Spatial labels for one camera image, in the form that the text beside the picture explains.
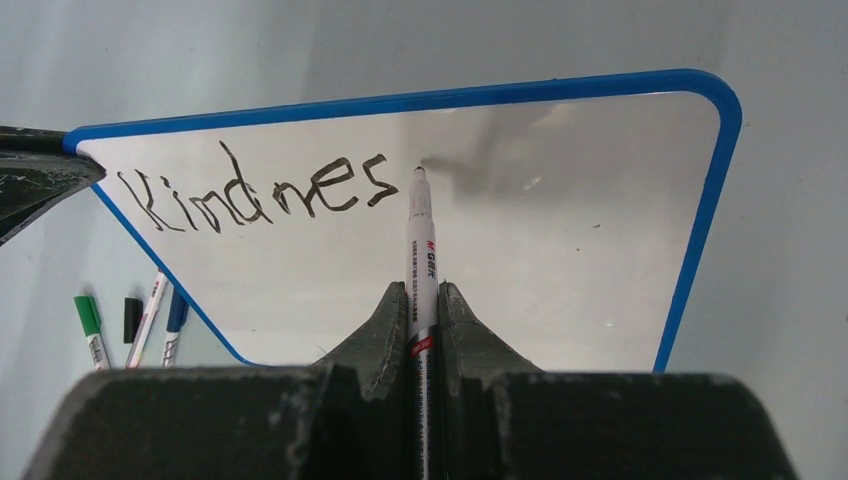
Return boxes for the red whiteboard marker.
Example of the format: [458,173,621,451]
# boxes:
[125,269,168,369]

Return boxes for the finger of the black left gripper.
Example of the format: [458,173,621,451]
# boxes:
[1,153,106,245]
[0,125,66,155]

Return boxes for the blue whiteboard marker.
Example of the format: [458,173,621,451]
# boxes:
[161,290,189,368]

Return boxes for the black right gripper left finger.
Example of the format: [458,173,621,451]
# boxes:
[24,282,408,479]

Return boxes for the black whiteboard marker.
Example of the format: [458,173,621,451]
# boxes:
[405,166,441,479]

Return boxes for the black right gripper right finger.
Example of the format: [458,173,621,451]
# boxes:
[439,282,797,479]

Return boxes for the black marker cap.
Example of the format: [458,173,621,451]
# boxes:
[123,297,144,345]

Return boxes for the green whiteboard marker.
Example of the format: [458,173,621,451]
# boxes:
[73,295,111,371]

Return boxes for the blue-framed whiteboard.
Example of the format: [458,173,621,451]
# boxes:
[63,69,742,371]

